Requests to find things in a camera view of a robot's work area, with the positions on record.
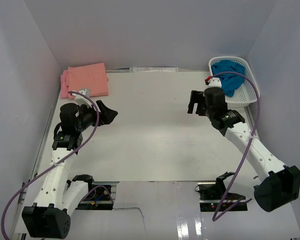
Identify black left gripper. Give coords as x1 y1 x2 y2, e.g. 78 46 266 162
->
75 100 118 132

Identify blue t shirt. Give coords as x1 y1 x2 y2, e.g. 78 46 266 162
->
211 59 246 97

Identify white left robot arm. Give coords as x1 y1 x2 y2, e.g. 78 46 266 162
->
21 100 118 239

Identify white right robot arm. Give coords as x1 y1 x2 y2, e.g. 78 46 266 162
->
187 87 300 212

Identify folded salmon t shirt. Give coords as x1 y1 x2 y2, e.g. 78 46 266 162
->
67 63 109 97

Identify white paper sheet at back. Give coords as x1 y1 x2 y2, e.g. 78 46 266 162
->
129 67 179 73

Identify white perforated plastic basket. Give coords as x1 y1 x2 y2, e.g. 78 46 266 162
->
208 56 258 108

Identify folded pink t shirt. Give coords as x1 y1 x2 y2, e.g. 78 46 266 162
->
60 70 69 99

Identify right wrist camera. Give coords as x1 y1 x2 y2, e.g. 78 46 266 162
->
205 76 222 88

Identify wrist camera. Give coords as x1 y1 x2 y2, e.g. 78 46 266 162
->
205 76 222 88
74 88 92 107

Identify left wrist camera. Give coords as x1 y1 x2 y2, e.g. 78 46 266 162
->
74 88 92 107

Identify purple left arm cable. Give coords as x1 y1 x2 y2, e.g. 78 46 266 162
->
0 90 115 240

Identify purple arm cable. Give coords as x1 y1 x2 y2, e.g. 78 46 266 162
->
206 71 262 222
0 90 115 240

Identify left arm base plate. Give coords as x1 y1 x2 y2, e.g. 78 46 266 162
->
76 184 116 211

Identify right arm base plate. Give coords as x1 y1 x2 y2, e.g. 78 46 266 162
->
195 182 248 212

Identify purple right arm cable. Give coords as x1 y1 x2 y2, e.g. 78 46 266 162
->
206 71 262 222

